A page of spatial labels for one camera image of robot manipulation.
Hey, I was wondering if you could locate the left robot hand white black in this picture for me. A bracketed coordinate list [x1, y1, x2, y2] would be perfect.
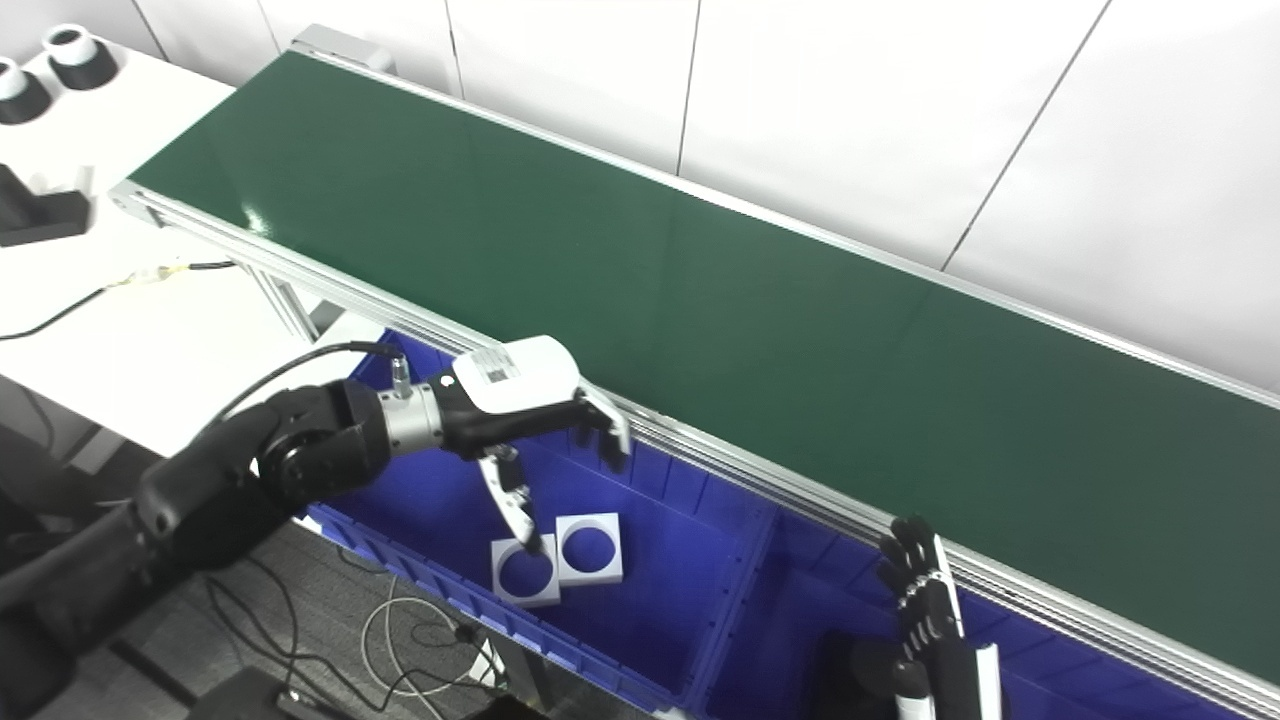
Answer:
[440, 335, 633, 556]

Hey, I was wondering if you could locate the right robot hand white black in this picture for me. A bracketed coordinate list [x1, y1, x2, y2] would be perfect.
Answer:
[875, 515, 1004, 720]

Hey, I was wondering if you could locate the white square part round hole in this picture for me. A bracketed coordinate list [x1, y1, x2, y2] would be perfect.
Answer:
[490, 535, 561, 608]
[555, 512, 623, 586]

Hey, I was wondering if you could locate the black plastic part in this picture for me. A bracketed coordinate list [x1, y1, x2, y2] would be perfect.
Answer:
[845, 638, 906, 706]

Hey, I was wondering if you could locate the blue plastic bin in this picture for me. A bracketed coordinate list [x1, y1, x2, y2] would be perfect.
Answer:
[690, 505, 1251, 720]
[305, 330, 781, 713]

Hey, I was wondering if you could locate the green conveyor belt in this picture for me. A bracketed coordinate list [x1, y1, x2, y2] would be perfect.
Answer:
[110, 40, 1280, 720]
[130, 50, 1280, 691]

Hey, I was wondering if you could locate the aluminium conveyor leg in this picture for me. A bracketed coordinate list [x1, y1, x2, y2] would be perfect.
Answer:
[245, 265, 346, 341]

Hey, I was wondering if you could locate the grey conveyor end housing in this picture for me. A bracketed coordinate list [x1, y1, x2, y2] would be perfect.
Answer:
[292, 25, 396, 73]

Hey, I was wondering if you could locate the black block part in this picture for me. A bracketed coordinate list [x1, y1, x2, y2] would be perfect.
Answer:
[0, 163, 91, 248]

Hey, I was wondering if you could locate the black cylinder white top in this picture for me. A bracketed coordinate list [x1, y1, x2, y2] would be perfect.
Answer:
[42, 24, 119, 91]
[0, 57, 53, 126]

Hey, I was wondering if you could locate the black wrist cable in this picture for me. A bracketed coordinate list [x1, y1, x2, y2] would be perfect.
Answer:
[215, 342, 411, 421]

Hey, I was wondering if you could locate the white floor cable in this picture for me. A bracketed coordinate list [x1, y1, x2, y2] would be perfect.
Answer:
[360, 598, 501, 701]

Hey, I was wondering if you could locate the black floor cable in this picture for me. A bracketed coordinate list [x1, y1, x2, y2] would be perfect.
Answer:
[205, 555, 501, 720]

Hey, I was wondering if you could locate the black cable yellow connector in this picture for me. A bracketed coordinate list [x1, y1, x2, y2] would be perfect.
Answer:
[0, 260, 236, 343]

